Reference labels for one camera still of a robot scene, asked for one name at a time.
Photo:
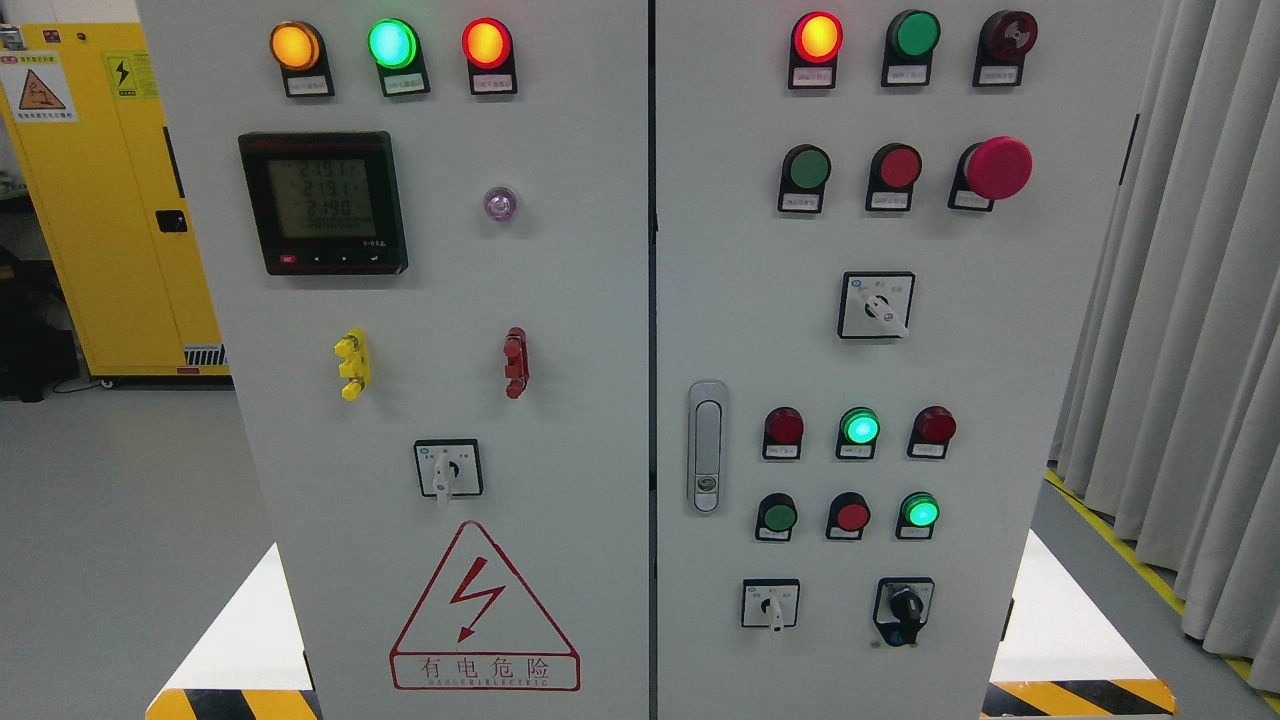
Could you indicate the white rotary selector switch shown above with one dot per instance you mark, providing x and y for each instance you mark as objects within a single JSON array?
[
  {"x": 769, "y": 603},
  {"x": 875, "y": 305},
  {"x": 449, "y": 469}
]

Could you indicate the grey electrical control cabinet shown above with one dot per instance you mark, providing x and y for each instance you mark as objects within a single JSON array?
[{"x": 645, "y": 145}]

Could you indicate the red terminal connector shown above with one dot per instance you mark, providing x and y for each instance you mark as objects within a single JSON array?
[{"x": 517, "y": 369}]

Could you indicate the dark red lamp lower left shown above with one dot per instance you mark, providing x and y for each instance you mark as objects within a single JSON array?
[{"x": 782, "y": 434}]

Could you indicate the dark red lamp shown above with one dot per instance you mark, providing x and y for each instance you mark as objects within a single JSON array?
[
  {"x": 782, "y": 434},
  {"x": 931, "y": 433}
]

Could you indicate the small purple clear lamp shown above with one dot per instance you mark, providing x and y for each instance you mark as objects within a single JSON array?
[{"x": 500, "y": 204}]

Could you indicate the green lit lamp lower middle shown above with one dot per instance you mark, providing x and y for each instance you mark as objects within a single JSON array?
[{"x": 857, "y": 434}]

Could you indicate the green lit lamp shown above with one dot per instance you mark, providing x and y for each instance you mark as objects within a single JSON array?
[
  {"x": 396, "y": 50},
  {"x": 857, "y": 434}
]

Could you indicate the green push button upper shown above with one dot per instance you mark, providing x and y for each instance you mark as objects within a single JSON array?
[{"x": 805, "y": 170}]

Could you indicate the red push button lower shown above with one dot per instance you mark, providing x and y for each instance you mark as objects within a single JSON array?
[{"x": 848, "y": 516}]

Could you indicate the red push button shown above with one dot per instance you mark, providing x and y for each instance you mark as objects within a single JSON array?
[
  {"x": 893, "y": 173},
  {"x": 848, "y": 516}
]

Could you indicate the yellow terminal connector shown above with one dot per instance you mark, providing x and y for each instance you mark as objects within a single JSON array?
[{"x": 352, "y": 349}]

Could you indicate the dark red lamp lower right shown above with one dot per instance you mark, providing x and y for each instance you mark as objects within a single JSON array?
[{"x": 931, "y": 433}]

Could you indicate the red electric hazard warning sticker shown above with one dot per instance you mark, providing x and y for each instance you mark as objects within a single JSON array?
[{"x": 478, "y": 626}]

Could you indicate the green lit push button lower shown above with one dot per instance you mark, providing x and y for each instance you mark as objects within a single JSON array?
[{"x": 918, "y": 514}]

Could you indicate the red push button upper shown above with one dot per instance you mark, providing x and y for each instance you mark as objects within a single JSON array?
[{"x": 893, "y": 173}]

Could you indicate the black digital power meter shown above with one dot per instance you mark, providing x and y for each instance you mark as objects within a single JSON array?
[{"x": 325, "y": 203}]

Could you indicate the red lit lamp top left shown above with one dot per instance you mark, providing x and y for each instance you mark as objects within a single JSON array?
[{"x": 489, "y": 50}]

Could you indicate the red lit lamp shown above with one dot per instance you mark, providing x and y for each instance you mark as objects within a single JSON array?
[
  {"x": 816, "y": 41},
  {"x": 489, "y": 50}
]

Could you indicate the red lit lamp top right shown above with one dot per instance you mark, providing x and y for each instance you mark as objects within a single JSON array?
[{"x": 816, "y": 41}]

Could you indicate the green lit lamp top left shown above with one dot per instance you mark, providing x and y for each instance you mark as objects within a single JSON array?
[{"x": 396, "y": 50}]

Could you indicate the red emergency stop mushroom button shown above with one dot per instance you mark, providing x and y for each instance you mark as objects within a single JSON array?
[{"x": 990, "y": 171}]

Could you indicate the green unlit lamp top right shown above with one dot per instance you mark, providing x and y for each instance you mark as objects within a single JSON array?
[{"x": 908, "y": 49}]

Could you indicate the yellow indicator lamp top left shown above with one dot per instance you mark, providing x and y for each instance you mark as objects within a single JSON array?
[{"x": 300, "y": 52}]

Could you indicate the dark red buzzer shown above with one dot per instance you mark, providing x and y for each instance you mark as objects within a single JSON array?
[{"x": 1003, "y": 43}]

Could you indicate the left yellow black base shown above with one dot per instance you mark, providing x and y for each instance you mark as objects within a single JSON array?
[{"x": 250, "y": 663}]

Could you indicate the yellow black base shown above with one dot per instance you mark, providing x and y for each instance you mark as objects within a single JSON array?
[
  {"x": 1061, "y": 658},
  {"x": 250, "y": 663}
]

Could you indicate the right yellow black base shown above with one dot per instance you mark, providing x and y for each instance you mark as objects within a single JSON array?
[{"x": 1061, "y": 658}]

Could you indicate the grey curtain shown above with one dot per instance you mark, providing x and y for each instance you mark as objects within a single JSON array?
[{"x": 1170, "y": 423}]

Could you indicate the yellow safety storage cabinet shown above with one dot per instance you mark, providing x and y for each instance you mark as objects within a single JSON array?
[{"x": 90, "y": 132}]

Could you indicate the silver cabinet door handle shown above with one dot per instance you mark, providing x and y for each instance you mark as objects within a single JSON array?
[{"x": 705, "y": 419}]

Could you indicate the black knob selector switch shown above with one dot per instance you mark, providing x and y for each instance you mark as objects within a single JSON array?
[{"x": 902, "y": 609}]

